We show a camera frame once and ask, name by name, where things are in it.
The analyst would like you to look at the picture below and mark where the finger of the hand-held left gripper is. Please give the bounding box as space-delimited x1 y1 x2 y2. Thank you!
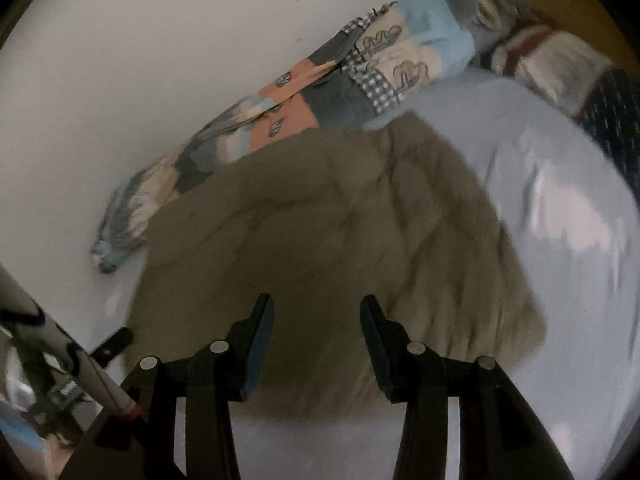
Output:
90 327 134 364

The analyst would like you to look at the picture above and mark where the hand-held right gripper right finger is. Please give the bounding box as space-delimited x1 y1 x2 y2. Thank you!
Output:
360 294 573 480

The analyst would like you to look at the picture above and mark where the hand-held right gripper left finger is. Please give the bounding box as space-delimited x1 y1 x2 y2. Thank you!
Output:
59 292 275 480

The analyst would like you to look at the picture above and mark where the olive puffer jacket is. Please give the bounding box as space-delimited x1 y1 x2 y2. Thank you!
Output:
127 112 548 423

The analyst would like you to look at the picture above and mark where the patchwork quilt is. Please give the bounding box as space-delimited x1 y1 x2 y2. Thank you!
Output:
90 0 531 276

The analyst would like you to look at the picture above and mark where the light blue bed sheet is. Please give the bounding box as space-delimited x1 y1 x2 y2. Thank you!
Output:
105 67 640 480

